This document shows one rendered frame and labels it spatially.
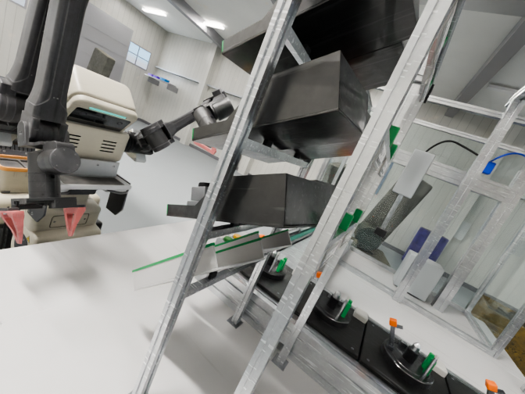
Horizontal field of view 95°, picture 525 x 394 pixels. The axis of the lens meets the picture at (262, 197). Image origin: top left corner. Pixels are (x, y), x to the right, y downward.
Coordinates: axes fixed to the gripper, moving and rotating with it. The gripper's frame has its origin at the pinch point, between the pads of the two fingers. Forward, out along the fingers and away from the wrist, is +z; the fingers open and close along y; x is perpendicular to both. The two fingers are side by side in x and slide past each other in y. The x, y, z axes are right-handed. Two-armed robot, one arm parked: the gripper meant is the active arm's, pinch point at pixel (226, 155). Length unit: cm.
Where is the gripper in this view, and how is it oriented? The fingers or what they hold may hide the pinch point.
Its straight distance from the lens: 72.8
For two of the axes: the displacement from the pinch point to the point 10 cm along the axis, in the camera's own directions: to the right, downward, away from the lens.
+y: 5.9, 0.9, 8.0
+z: 4.7, 7.7, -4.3
